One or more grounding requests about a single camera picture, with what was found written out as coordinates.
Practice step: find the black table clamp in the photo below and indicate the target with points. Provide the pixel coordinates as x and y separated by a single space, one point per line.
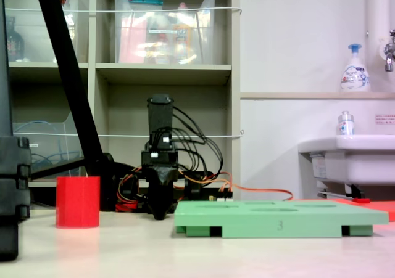
196 188

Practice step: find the notched black stack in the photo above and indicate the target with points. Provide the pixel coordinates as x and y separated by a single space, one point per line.
12 182

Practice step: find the flat orange-red block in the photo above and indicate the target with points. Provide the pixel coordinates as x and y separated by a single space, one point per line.
382 208

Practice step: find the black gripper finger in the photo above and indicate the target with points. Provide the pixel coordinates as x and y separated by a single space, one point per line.
159 198

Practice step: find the beige shelf unit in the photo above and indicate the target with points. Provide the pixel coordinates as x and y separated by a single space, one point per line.
200 71

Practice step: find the dark grey post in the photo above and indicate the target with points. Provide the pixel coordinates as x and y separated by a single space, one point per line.
4 74

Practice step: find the small clear sanitizer bottle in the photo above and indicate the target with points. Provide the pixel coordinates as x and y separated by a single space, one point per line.
345 125

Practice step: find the green shape sorter board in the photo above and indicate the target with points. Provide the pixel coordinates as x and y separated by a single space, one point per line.
247 225

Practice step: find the large clear plastic bin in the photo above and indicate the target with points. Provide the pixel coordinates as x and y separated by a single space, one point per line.
160 31

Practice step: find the white foam soap pump bottle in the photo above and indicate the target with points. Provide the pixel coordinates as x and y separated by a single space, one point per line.
355 74

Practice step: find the dark round bottle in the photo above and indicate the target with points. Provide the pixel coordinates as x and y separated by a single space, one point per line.
14 43

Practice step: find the red-print wall sign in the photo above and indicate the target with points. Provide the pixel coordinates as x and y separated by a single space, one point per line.
385 119

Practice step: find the red octagonal pillar block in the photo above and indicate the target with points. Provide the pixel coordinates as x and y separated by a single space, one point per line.
77 202

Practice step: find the small red bar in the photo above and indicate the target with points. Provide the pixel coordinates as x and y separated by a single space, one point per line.
361 200

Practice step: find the small circuit board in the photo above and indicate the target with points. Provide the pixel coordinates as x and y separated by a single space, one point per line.
220 198

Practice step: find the white sink basin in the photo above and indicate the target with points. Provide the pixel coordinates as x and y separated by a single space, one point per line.
355 164

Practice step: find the chrome faucet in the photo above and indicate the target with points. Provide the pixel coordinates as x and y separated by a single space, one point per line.
389 56

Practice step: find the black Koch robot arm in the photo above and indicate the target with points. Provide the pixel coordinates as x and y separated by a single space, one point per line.
160 117

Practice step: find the clear bin with bottles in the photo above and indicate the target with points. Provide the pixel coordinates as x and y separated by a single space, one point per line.
37 37

